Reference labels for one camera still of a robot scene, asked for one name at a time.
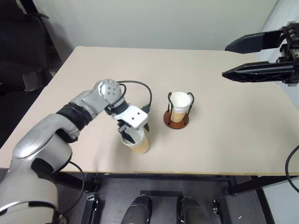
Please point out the black office chair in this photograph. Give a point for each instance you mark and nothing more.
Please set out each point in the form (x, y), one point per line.
(18, 46)

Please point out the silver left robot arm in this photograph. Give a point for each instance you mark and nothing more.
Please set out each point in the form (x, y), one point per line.
(42, 133)

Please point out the yellow ribbed paper cup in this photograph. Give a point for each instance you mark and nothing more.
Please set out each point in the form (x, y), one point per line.
(180, 102)
(141, 145)

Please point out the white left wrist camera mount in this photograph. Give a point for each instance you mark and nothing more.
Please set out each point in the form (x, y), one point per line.
(135, 116)

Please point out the dark rounded shape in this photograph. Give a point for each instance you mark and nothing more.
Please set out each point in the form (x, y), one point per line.
(192, 210)
(137, 210)

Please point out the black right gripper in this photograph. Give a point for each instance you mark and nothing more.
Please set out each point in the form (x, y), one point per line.
(292, 46)

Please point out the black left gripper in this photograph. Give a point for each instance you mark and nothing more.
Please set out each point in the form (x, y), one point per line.
(123, 128)

